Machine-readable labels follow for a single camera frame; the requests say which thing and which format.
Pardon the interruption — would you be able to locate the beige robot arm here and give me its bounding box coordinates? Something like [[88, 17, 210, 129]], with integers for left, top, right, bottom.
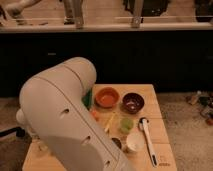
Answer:
[[19, 57, 135, 171]]

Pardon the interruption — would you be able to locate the orange sponge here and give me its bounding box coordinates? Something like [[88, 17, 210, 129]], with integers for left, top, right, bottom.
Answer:
[[91, 110, 99, 121]]

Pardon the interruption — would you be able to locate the green plastic cup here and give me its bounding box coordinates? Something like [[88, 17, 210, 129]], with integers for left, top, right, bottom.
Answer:
[[120, 118, 134, 134]]

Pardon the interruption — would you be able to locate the small metal cup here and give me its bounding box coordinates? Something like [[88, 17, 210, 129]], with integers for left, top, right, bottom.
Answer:
[[111, 137, 122, 149]]

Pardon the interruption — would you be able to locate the orange bowl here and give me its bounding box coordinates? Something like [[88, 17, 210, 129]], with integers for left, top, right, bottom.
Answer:
[[95, 87, 119, 108]]

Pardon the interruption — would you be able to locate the green rectangular tray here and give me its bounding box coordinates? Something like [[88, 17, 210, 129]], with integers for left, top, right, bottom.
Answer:
[[82, 90, 92, 109]]

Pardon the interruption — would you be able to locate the yellow stick utensil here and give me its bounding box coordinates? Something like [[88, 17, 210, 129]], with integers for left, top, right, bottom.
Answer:
[[104, 112, 116, 133]]

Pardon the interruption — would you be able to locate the dark brown bowl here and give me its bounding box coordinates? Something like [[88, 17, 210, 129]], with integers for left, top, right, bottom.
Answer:
[[122, 92, 145, 114]]

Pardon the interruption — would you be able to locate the black office chair base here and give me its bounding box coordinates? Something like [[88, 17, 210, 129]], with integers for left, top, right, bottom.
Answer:
[[0, 127, 25, 138]]

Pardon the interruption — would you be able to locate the clutter on floor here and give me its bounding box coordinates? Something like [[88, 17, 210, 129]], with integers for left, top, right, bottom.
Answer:
[[186, 91, 213, 126]]

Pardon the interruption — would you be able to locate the wooden railing shelf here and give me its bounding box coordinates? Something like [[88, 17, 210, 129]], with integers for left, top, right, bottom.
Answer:
[[0, 0, 213, 33]]

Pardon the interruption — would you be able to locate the white handled spoon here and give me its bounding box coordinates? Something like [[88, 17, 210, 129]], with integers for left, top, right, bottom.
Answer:
[[138, 117, 158, 167]]

